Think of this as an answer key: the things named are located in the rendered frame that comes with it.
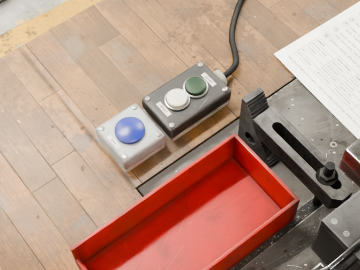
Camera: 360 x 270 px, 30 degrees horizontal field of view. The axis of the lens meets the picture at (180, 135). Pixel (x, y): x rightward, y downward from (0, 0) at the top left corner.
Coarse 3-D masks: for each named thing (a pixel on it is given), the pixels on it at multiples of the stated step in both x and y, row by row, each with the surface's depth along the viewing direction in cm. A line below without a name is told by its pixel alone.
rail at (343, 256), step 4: (356, 244) 74; (352, 248) 74; (356, 248) 74; (344, 252) 73; (348, 252) 73; (352, 252) 74; (340, 256) 73; (344, 256) 73; (348, 256) 74; (336, 260) 73; (340, 260) 73; (332, 264) 73; (336, 264) 73; (332, 268) 72
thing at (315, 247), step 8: (320, 224) 77; (320, 232) 78; (328, 232) 76; (320, 240) 79; (328, 240) 77; (312, 248) 83; (320, 248) 81; (328, 248) 79; (336, 248) 77; (320, 256) 82; (328, 256) 80; (336, 256) 78; (328, 264) 81
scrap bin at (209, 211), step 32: (224, 160) 88; (256, 160) 83; (160, 192) 82; (192, 192) 87; (224, 192) 87; (256, 192) 87; (288, 192) 80; (128, 224) 82; (160, 224) 85; (192, 224) 84; (224, 224) 84; (256, 224) 84; (96, 256) 83; (128, 256) 82; (160, 256) 82; (192, 256) 82; (224, 256) 76
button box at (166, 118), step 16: (240, 0) 103; (176, 80) 93; (208, 80) 93; (224, 80) 94; (160, 96) 91; (192, 96) 91; (208, 96) 91; (224, 96) 92; (160, 112) 90; (176, 112) 90; (192, 112) 90; (208, 112) 92; (160, 128) 92; (176, 128) 89; (192, 128) 92
